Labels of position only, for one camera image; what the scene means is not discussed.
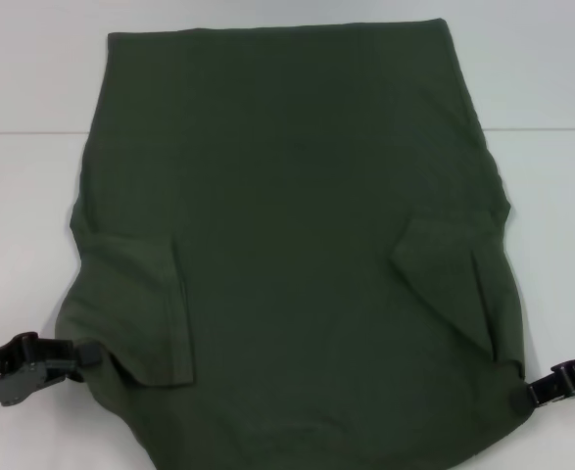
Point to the dark green shirt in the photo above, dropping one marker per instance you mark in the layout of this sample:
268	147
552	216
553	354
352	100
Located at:
292	220

